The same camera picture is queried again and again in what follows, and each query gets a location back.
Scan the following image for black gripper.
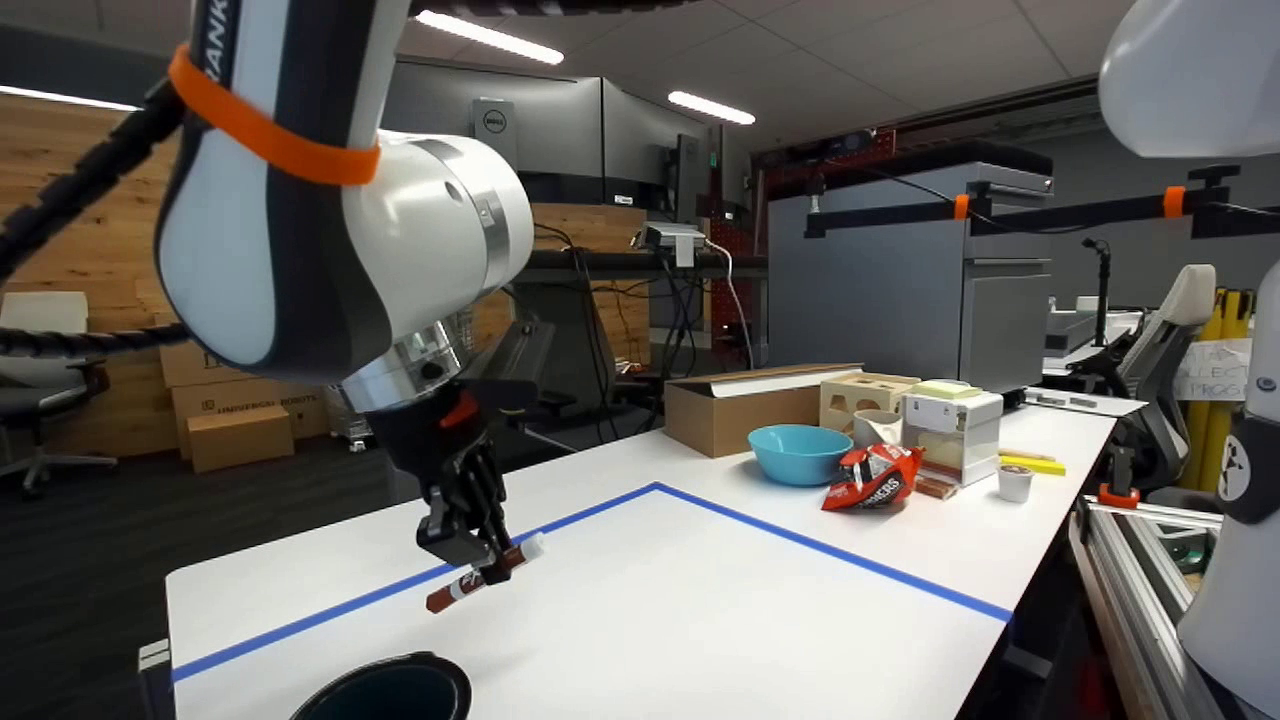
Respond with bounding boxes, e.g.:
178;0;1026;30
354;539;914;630
365;381;522;588

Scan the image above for white marker with red cap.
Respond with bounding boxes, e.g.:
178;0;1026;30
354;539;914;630
425;534;545;616

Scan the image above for dark teal mug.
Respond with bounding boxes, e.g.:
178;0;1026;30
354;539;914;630
289;649;474;720

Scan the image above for medium cardboard box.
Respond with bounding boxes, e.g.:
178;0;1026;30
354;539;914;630
166;381;335;446

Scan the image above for open cardboard box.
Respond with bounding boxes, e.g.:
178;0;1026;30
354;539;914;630
659;361;866;460

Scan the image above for dark standing desk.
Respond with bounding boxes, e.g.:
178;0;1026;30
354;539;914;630
510;246;773;446

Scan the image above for blue tape line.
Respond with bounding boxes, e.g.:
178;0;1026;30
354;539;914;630
166;478;1017;688

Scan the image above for blue plastic bowl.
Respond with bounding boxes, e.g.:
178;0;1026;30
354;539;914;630
745;421;854;490

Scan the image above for red snack bag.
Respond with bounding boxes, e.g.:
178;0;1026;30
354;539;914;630
818;442;928;515

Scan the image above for light wooden box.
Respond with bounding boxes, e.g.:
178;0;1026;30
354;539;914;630
815;372;925;436

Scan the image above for Dell computer monitor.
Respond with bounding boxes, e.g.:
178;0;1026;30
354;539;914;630
377;61;612;175

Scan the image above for grey metal cabinet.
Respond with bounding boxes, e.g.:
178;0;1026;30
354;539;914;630
761;157;1056;397

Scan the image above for white office chair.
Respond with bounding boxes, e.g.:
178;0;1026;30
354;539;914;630
0;288;113;497

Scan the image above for white box with green lid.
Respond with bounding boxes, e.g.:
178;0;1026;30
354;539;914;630
900;375;1009;490

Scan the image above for ceiling light strip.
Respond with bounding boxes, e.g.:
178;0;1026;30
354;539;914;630
410;10;566;68
665;90;761;133

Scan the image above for yellow flat item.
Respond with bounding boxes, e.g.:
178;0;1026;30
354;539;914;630
997;450;1072;482

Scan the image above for white chair back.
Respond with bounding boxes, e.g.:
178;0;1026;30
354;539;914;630
1116;260;1218;397

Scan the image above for yellow stand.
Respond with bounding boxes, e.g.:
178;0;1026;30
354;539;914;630
1179;286;1256;497

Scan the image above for narrow orange cable strap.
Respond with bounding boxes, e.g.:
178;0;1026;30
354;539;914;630
162;40;385;188

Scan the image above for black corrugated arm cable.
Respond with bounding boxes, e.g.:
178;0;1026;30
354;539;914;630
0;76;190;361

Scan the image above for long wall light strip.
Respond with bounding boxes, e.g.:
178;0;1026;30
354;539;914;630
0;79;144;120

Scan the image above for aluminium robot stand frame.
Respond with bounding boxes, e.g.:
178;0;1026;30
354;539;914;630
1063;493;1215;720

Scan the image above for long black camera mount bar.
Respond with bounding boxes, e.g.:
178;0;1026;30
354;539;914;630
799;163;1280;248

